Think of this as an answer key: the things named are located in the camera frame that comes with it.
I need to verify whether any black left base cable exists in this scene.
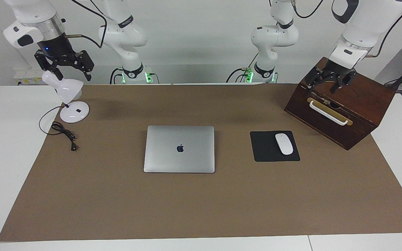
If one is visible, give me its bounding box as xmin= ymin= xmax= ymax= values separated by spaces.
xmin=226 ymin=67 xmax=248 ymax=83

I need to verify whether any white box handle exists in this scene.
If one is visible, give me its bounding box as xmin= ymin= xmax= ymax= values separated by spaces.
xmin=308 ymin=100 xmax=349 ymax=126

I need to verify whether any white power strip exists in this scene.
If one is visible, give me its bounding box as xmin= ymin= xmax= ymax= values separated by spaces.
xmin=14 ymin=69 xmax=45 ymax=86

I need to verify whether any black right base cable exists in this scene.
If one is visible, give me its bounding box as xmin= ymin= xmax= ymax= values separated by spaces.
xmin=110 ymin=67 xmax=124 ymax=85

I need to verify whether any brown table mat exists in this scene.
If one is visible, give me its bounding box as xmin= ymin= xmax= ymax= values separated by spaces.
xmin=0 ymin=84 xmax=402 ymax=242

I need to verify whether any silver laptop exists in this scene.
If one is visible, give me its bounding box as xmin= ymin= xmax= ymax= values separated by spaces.
xmin=143 ymin=125 xmax=215 ymax=174

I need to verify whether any black base cable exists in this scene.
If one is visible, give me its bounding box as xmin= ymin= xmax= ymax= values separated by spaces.
xmin=110 ymin=67 xmax=124 ymax=85
xmin=226 ymin=67 xmax=248 ymax=83

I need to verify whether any dark wooden box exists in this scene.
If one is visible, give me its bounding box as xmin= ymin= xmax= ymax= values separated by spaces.
xmin=284 ymin=57 xmax=396 ymax=151

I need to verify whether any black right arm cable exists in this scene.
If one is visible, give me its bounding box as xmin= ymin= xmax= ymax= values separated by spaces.
xmin=64 ymin=0 xmax=108 ymax=49

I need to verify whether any white computer mouse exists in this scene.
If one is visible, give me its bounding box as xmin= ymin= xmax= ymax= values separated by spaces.
xmin=275 ymin=134 xmax=294 ymax=155

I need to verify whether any black lamp power cable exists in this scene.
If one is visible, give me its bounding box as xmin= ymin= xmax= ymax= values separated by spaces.
xmin=39 ymin=106 xmax=78 ymax=152

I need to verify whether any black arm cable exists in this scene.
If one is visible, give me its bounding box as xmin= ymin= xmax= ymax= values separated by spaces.
xmin=366 ymin=3 xmax=402 ymax=58
xmin=64 ymin=0 xmax=108 ymax=49

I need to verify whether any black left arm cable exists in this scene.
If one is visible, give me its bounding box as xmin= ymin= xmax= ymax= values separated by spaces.
xmin=366 ymin=3 xmax=402 ymax=58

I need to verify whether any black mouse pad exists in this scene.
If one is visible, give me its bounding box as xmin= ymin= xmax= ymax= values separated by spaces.
xmin=250 ymin=131 xmax=300 ymax=162

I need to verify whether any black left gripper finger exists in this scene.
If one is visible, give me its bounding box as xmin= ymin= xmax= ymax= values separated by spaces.
xmin=329 ymin=78 xmax=344 ymax=94
xmin=305 ymin=79 xmax=319 ymax=94

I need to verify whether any white desk lamp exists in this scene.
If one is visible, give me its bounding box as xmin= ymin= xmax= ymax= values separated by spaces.
xmin=42 ymin=70 xmax=90 ymax=123

